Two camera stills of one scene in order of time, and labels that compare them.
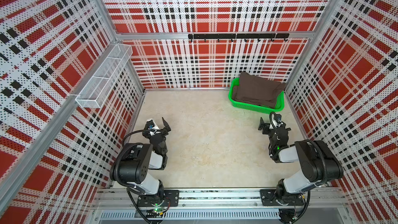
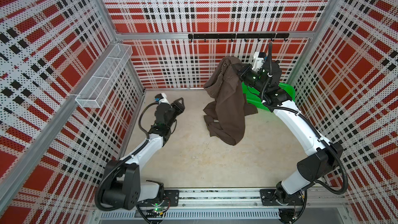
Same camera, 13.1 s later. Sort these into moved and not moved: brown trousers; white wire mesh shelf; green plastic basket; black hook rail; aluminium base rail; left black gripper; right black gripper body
Moved: left black gripper; right black gripper body; green plastic basket; brown trousers
Not moved: aluminium base rail; black hook rail; white wire mesh shelf
